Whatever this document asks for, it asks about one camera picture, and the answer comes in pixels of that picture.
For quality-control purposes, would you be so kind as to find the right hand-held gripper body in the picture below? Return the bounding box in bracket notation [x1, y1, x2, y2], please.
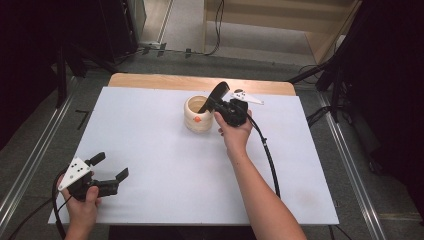
[213, 88, 265, 128]

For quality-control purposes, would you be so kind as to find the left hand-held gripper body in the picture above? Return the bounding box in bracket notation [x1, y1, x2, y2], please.
[57, 156, 120, 202]

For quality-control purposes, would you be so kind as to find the black knife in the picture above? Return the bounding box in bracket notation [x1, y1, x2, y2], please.
[198, 81, 231, 114]

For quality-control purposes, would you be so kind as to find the cream ribbed cup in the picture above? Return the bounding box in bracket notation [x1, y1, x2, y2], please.
[183, 94, 216, 134]

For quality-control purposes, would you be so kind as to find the person's right hand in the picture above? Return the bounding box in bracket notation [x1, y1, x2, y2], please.
[213, 109, 254, 158]

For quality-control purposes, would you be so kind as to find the person's left hand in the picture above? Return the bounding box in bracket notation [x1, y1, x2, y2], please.
[56, 171, 103, 234]

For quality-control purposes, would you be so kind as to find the white board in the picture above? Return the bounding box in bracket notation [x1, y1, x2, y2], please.
[48, 86, 340, 226]

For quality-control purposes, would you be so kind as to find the wooden table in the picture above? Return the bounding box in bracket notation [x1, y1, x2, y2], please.
[108, 73, 297, 97]

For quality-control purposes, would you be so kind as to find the black metal stand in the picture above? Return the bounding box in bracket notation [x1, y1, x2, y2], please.
[288, 49, 348, 124]
[54, 43, 118, 109]

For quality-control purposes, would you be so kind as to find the white power strip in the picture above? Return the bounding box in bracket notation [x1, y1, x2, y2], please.
[139, 41, 162, 50]

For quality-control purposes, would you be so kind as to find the wooden shelf unit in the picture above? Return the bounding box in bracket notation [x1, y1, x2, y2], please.
[202, 0, 363, 66]

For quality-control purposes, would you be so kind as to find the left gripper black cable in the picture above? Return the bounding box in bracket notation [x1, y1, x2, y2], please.
[7, 168, 73, 240]

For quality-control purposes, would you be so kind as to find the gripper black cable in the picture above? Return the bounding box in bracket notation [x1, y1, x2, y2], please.
[7, 168, 73, 240]
[245, 111, 282, 200]

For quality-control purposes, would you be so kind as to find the metal floor rail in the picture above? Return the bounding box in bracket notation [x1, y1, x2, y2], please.
[316, 91, 388, 240]
[0, 76, 79, 231]

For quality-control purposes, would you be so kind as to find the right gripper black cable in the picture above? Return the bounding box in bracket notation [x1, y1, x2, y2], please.
[245, 111, 282, 200]

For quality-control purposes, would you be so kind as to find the black hanging cable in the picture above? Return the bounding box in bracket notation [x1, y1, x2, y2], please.
[203, 0, 226, 57]

